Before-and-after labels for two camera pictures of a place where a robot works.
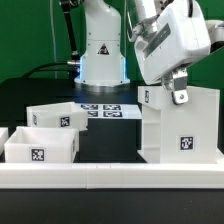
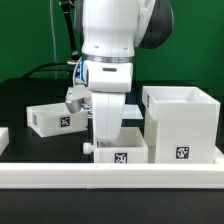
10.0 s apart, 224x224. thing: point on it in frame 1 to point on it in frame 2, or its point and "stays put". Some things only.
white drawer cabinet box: (187, 133) stays put
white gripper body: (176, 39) to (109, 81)
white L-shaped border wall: (113, 175) stays put
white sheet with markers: (112, 110) stays put
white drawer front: (41, 144) to (131, 148)
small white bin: (65, 114) stays put
